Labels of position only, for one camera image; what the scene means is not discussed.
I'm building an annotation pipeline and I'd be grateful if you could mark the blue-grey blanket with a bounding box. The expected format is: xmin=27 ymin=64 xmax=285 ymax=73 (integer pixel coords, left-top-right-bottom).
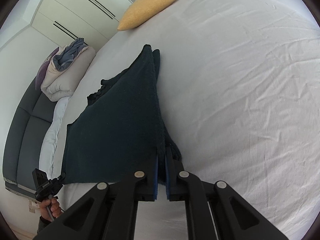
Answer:
xmin=53 ymin=38 xmax=90 ymax=72

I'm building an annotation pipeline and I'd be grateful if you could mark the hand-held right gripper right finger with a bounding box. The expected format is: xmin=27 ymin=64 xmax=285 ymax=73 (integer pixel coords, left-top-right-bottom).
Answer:
xmin=165 ymin=146 xmax=288 ymax=240

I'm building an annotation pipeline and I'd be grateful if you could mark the white wall socket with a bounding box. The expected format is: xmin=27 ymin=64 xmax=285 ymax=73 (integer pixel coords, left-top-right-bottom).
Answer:
xmin=28 ymin=199 xmax=41 ymax=213

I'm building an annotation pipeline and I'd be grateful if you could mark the yellow pillow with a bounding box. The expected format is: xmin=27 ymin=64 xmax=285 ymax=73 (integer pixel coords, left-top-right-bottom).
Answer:
xmin=117 ymin=0 xmax=187 ymax=32

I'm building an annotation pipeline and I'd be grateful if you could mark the cream wardrobe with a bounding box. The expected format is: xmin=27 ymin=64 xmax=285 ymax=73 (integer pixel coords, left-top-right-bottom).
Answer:
xmin=0 ymin=0 xmax=151 ymax=53

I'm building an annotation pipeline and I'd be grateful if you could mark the folded beige duvet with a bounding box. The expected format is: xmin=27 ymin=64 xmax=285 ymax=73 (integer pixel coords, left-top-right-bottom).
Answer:
xmin=40 ymin=45 xmax=97 ymax=103

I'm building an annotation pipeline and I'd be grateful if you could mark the purple pillow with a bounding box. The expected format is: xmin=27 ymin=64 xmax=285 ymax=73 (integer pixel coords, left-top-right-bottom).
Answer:
xmin=35 ymin=47 xmax=60 ymax=91

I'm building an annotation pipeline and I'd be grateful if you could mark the dark green sweater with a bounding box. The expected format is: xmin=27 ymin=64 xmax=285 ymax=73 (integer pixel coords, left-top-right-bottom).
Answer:
xmin=61 ymin=44 xmax=185 ymax=188

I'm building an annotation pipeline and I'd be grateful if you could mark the white pillow by headboard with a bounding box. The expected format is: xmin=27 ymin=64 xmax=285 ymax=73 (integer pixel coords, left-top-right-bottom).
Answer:
xmin=39 ymin=96 xmax=72 ymax=178

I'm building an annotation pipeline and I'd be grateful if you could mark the person's left hand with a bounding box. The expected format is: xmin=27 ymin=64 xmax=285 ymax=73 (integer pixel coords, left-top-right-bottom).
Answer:
xmin=40 ymin=197 xmax=62 ymax=222

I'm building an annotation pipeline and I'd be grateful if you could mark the person's left forearm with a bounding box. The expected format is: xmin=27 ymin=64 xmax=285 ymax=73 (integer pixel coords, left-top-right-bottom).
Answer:
xmin=37 ymin=216 xmax=54 ymax=234

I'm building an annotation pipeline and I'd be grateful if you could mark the dark green padded headboard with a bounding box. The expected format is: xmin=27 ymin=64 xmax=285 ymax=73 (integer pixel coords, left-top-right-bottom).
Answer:
xmin=2 ymin=76 xmax=55 ymax=193

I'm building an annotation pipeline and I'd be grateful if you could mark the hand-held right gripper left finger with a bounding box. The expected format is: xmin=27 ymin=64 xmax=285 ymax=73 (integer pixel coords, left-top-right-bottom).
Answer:
xmin=37 ymin=154 xmax=161 ymax=240

